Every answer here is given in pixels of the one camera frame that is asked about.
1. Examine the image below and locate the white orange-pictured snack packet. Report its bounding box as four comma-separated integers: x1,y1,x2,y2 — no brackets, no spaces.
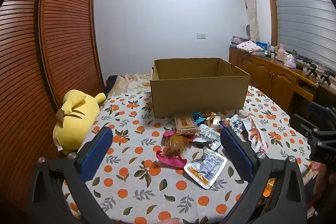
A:
241,115,268,154

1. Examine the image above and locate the white blue-lettered snack packet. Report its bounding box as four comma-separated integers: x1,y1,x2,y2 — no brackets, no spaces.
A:
219,115,248,141

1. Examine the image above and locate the wooden louvered wardrobe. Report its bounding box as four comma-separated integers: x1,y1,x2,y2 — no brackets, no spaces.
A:
0,0,105,214

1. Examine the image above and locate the blue foil snack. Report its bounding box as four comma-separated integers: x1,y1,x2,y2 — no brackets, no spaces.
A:
192,111,206,125

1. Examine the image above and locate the pink bottle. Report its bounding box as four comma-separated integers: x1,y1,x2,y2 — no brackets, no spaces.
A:
277,43,286,62

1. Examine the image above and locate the orange foil snack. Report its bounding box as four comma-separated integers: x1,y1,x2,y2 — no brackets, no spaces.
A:
203,112,223,127

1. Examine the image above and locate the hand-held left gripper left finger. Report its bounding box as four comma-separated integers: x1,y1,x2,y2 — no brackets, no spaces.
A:
28,127,113,224

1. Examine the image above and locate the grey window blind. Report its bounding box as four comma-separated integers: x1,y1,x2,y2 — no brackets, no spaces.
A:
269,0,336,72

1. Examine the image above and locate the orange-printed white bedsheet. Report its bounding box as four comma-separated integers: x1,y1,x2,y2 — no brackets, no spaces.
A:
62,86,319,224

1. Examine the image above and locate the purple bag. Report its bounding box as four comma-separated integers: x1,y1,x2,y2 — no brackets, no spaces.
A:
231,35,248,46

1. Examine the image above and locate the wooden window frame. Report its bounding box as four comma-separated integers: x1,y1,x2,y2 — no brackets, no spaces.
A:
262,0,336,47

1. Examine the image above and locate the cream curtain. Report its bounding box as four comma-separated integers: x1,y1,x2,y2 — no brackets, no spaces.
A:
238,0,260,42

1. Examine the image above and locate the orange snack packet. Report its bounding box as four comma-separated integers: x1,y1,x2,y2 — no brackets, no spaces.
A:
262,178,276,198

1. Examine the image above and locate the person's right hand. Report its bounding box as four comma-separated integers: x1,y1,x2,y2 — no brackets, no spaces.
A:
308,162,331,188

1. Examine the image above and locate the yellow plush toy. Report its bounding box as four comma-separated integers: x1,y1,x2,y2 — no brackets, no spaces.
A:
52,89,107,155

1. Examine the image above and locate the floral quilt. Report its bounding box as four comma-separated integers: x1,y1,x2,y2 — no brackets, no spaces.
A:
105,73,153,94

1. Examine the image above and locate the clear cracker packet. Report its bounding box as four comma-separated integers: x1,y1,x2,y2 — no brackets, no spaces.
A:
175,114,198,135

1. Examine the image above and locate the brown cardboard box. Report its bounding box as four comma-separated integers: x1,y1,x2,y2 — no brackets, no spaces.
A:
150,57,251,119

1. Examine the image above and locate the silver orange-edged snack packet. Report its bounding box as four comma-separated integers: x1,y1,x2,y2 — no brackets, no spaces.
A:
184,147,228,190

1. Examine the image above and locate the purple tissue pack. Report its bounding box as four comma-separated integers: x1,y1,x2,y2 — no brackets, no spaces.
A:
284,54,297,68

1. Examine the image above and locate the folded floral blanket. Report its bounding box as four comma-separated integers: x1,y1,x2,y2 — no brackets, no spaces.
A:
236,40,264,55

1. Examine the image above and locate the pink twisted snack packet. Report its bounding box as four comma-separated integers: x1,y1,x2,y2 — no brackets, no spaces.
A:
156,130,190,168

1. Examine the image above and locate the spare black gripper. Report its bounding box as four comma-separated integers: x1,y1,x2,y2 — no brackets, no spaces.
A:
304,63,318,79
316,70,332,86

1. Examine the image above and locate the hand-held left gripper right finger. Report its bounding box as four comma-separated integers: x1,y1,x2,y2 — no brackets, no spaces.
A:
221,127,307,224

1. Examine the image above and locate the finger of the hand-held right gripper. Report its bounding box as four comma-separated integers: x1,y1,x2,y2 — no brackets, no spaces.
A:
289,114,319,139
308,102,333,120

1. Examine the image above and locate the silver vacuum snack packet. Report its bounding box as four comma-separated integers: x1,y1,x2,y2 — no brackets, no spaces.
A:
196,124,222,151

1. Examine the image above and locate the wooden cabinet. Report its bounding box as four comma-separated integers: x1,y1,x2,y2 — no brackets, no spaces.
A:
229,47,336,114

